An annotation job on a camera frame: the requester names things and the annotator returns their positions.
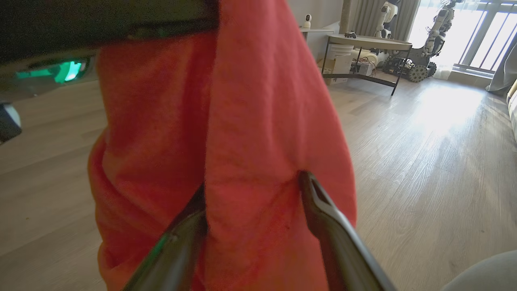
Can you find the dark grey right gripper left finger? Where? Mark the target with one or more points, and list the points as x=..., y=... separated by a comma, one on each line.
x=177, y=258

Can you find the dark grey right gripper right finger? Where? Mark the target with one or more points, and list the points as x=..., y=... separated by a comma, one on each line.
x=339, y=246

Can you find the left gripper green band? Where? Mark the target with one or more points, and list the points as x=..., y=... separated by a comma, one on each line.
x=80, y=20

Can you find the red cloth garment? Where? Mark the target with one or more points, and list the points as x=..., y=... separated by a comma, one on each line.
x=250, y=121

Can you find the wheeled robot with white arm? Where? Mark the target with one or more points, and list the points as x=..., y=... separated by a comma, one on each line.
x=420, y=64

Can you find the grey seat cushion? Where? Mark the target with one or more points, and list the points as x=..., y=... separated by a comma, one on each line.
x=488, y=275

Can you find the cardboard box under table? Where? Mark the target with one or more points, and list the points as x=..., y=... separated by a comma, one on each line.
x=339, y=66

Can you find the white cabinet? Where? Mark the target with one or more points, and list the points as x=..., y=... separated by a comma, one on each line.
x=317, y=42

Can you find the round side table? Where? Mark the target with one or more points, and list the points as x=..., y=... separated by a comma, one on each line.
x=371, y=41

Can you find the black game controller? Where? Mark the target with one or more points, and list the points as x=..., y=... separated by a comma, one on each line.
x=350, y=35

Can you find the beige sofa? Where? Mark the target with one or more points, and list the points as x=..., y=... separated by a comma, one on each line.
x=513, y=109

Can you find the grey window curtain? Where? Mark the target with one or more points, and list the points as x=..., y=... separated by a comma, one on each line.
x=365, y=16

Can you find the white humanoid robot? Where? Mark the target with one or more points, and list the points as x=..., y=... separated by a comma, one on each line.
x=386, y=16

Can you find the grey bunched curtain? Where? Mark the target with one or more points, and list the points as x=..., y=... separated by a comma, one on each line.
x=505, y=74

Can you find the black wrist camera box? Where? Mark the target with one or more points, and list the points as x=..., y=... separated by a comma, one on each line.
x=7, y=121

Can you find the white security camera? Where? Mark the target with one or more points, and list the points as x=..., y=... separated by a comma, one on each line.
x=307, y=20

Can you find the beige scratching post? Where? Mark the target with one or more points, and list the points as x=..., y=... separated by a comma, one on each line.
x=345, y=16

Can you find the grey window frame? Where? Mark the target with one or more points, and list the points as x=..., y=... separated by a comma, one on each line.
x=484, y=48

